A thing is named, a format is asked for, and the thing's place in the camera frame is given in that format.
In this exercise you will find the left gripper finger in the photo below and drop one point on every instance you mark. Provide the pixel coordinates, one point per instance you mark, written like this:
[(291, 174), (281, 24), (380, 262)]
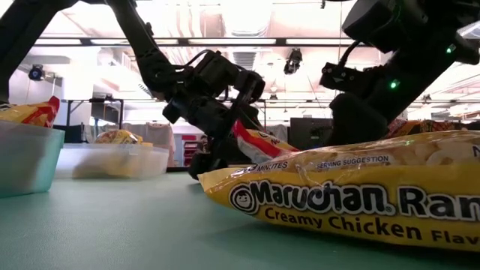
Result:
[(210, 165)]

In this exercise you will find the red beef ramen pack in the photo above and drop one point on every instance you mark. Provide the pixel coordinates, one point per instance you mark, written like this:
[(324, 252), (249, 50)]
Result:
[(262, 144), (33, 112)]

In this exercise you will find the yellow creamy chicken ramen pack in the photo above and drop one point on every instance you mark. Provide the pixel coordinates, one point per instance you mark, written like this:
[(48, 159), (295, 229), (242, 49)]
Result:
[(337, 202), (118, 137)]

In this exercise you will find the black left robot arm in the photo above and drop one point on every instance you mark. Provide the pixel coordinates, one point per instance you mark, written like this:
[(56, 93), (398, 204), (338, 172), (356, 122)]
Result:
[(30, 45)]

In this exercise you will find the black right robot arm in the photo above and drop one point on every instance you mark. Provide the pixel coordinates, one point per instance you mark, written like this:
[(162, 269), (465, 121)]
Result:
[(393, 22)]

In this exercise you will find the red shelf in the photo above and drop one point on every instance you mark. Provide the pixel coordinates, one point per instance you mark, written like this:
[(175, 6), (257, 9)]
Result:
[(189, 144)]

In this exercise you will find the black monitor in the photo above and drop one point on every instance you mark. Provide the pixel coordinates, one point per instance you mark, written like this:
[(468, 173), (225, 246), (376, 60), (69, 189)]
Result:
[(311, 133)]

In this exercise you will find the gray cover cloth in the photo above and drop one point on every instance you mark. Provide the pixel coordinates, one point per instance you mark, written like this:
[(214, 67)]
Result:
[(157, 135)]

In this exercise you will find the clear plastic bin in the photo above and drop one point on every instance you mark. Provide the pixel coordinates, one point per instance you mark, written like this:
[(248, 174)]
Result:
[(112, 161)]

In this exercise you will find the black overhead crossbar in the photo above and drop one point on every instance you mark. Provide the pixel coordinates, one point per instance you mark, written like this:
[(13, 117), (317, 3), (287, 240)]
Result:
[(281, 42)]

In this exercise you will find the black round ceiling light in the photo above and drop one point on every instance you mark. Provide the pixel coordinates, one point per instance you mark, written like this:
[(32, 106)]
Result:
[(35, 72)]

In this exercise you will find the green plastic bin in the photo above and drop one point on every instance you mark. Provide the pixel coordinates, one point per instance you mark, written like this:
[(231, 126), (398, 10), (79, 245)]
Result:
[(26, 161)]

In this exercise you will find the black table frame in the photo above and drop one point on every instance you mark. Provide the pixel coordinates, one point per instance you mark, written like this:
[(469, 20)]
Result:
[(176, 169)]

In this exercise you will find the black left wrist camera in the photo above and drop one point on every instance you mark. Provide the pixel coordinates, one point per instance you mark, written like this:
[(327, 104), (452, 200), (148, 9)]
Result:
[(217, 71)]

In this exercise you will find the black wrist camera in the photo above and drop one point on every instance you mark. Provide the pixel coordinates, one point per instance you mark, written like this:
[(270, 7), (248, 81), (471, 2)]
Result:
[(341, 77), (217, 71)]

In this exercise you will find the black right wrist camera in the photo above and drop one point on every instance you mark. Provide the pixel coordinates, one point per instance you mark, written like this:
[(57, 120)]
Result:
[(341, 77)]

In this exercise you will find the black hanging camera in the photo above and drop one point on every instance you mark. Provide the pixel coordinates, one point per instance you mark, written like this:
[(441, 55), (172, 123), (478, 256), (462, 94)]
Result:
[(293, 62)]

